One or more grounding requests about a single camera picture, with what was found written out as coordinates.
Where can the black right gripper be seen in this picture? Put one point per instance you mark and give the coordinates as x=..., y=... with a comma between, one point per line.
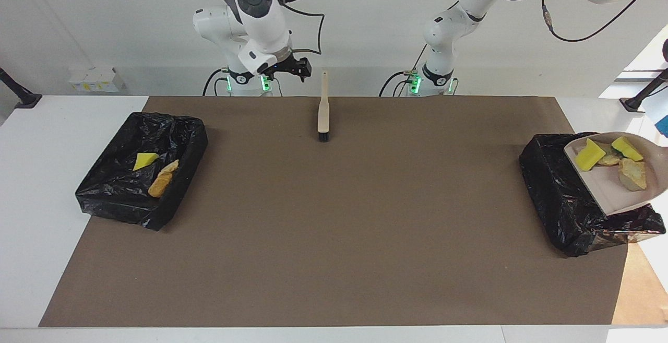
x=282, y=65

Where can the beige hand brush black bristles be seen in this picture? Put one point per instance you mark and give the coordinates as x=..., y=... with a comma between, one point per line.
x=323, y=113

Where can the striped croissant piece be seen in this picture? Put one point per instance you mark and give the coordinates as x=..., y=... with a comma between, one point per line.
x=633, y=175
x=170, y=166

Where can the small yellow sponge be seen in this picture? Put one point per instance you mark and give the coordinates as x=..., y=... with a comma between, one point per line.
x=144, y=161

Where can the brown bread roll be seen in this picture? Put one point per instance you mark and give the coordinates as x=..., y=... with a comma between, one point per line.
x=158, y=185

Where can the large yellow sponge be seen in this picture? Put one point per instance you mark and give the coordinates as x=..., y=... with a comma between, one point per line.
x=588, y=155

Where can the pale bread piece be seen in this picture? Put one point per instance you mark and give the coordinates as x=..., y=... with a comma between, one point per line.
x=608, y=159

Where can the green and yellow sponge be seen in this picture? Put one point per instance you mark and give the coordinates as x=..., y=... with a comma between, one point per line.
x=626, y=149

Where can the beige plastic dustpan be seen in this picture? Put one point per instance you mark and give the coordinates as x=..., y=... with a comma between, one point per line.
x=616, y=191

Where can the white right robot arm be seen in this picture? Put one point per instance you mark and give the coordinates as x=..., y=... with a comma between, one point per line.
x=261, y=19

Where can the black bag lined bin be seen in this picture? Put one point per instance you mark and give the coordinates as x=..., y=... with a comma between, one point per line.
x=563, y=202
x=120, y=186

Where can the brown table mat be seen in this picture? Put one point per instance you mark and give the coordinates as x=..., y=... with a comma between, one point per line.
x=339, y=238

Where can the black clamp stand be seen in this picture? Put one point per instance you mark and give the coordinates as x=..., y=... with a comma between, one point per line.
x=639, y=100
x=23, y=97

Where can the blue labelled clear object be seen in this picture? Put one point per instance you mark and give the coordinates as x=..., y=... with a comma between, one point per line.
x=661, y=123

